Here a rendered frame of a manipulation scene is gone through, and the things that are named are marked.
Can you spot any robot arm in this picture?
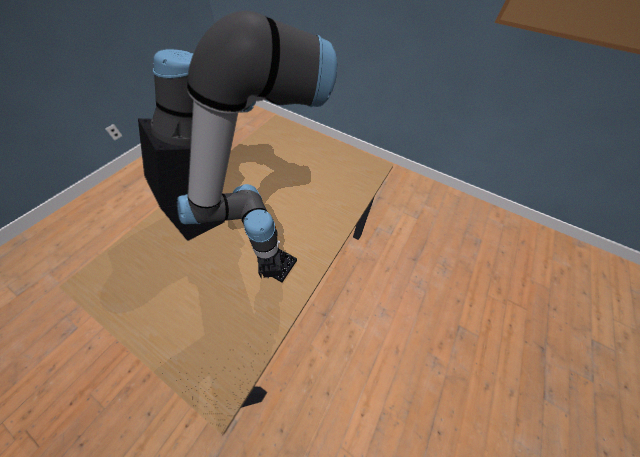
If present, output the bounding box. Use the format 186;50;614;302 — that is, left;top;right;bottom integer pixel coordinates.
151;11;337;258

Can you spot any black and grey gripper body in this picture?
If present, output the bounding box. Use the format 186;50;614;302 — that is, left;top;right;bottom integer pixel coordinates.
257;247;282;279

